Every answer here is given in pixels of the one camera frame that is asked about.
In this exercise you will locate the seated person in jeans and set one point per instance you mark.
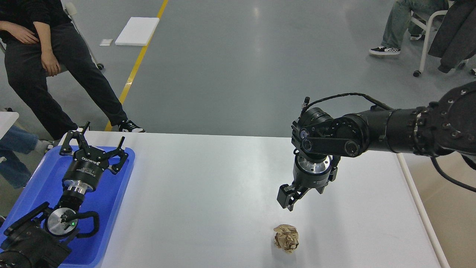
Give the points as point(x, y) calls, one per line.
point(399, 21)

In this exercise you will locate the white foam board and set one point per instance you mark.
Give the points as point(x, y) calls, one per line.
point(137, 31)

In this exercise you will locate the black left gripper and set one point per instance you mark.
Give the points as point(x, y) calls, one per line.
point(89, 163)

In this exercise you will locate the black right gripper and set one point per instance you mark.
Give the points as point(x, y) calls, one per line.
point(308, 174)

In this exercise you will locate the beige plastic bin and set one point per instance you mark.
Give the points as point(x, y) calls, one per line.
point(450, 208)

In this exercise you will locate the person in black clothes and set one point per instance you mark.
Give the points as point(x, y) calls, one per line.
point(57, 122)

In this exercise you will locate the person in blue jeans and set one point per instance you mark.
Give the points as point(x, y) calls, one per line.
point(17, 140)

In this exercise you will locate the grey office chair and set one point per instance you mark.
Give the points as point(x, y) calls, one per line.
point(74, 22)

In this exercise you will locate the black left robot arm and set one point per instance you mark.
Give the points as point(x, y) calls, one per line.
point(65, 216)

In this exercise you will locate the white side table corner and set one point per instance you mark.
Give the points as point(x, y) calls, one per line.
point(7, 120)

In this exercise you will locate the small white floor card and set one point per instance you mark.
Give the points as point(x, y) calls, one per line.
point(106, 42)

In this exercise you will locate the white frame chair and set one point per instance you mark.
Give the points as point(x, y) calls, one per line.
point(450, 36)

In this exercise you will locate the blue plastic tray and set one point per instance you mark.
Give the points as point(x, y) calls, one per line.
point(46, 186)

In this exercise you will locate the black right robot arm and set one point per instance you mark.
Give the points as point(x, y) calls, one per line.
point(320, 141)

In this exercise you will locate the brown paper ball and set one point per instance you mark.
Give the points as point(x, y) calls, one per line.
point(286, 237)

